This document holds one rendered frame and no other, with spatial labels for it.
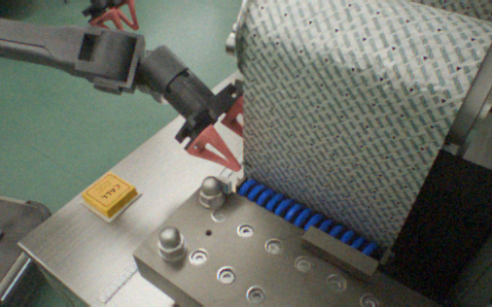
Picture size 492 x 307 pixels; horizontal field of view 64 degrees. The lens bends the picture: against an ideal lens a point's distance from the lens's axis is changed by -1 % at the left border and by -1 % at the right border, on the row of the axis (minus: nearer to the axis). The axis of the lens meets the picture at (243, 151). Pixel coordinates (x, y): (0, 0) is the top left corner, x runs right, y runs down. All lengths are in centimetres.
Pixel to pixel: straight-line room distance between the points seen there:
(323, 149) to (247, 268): 18
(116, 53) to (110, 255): 33
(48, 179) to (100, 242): 149
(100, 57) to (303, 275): 39
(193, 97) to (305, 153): 17
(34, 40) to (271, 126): 35
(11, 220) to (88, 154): 64
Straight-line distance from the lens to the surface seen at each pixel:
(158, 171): 81
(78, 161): 223
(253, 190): 58
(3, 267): 165
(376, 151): 46
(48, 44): 62
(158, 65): 57
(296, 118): 48
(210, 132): 53
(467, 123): 42
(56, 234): 77
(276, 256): 53
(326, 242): 53
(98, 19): 92
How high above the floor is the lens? 148
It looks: 45 degrees down
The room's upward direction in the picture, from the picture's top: straight up
